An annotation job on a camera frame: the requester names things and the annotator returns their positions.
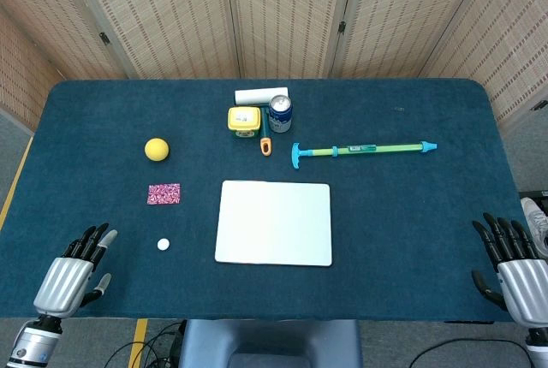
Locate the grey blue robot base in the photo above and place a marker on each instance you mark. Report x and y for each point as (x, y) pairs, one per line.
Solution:
(269, 342)

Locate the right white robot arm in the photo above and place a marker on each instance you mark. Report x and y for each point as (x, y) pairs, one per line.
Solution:
(538, 348)

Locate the woven folding screen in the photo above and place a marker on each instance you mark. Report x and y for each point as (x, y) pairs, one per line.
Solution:
(171, 13)

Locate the pink white patterned block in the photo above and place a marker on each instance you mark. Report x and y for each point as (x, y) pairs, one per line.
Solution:
(164, 194)

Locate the yellow lidded green container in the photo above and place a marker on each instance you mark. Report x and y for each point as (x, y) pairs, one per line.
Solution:
(244, 119)

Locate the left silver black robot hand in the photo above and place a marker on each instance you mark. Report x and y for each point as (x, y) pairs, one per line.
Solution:
(62, 284)

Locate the yellow foam ball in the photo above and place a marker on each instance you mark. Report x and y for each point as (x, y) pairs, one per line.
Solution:
(156, 149)

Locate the blue white drink can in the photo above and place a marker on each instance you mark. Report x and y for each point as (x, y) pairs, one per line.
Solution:
(280, 117)

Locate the white paper roll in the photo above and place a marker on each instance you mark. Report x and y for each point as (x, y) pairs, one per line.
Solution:
(254, 95)

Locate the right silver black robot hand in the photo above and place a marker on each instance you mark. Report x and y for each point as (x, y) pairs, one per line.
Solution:
(524, 286)

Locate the white board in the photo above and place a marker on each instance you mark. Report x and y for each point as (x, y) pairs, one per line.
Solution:
(274, 222)

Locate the dark blue tablecloth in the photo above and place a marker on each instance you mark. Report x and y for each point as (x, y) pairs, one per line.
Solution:
(85, 214)

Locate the green blue toy water pump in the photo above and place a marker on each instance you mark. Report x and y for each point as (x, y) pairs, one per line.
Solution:
(364, 150)

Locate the white sneaker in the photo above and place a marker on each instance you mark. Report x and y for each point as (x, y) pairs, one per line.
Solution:
(535, 218)

